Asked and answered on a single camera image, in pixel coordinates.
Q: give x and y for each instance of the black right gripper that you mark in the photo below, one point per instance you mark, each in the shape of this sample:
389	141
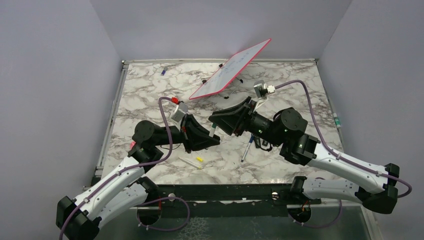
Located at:
228	119

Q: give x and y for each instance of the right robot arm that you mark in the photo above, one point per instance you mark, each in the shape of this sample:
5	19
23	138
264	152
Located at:
373	186

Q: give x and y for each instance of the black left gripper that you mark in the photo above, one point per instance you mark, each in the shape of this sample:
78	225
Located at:
196	137

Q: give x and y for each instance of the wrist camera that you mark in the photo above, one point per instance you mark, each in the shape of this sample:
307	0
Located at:
179	112
262	90

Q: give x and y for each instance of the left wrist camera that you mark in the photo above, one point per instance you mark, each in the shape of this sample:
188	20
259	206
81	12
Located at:
179	112

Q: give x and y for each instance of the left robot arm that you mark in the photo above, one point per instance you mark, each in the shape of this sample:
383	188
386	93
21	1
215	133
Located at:
82	217

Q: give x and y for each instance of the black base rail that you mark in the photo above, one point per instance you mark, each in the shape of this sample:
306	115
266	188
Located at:
221	201

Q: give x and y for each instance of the pink framed whiteboard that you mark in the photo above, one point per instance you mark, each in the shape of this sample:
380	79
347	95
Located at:
229	71

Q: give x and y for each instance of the green white marker on rail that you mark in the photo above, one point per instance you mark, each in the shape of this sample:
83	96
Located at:
336	120

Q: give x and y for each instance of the white black-tip marker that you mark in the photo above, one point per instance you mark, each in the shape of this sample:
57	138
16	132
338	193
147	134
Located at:
251	139

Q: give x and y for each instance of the whiteboard metal stand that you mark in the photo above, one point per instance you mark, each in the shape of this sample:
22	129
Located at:
231	88

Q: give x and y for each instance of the small purple marker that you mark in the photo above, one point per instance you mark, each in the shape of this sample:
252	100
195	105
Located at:
164	71

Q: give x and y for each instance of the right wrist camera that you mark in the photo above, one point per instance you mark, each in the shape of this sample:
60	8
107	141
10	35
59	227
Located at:
262	90

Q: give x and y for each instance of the white green-tip marker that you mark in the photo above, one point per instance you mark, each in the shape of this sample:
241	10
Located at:
212	130

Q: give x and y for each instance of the white yellow-tip marker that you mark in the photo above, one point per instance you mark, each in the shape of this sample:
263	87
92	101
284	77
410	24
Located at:
191	163

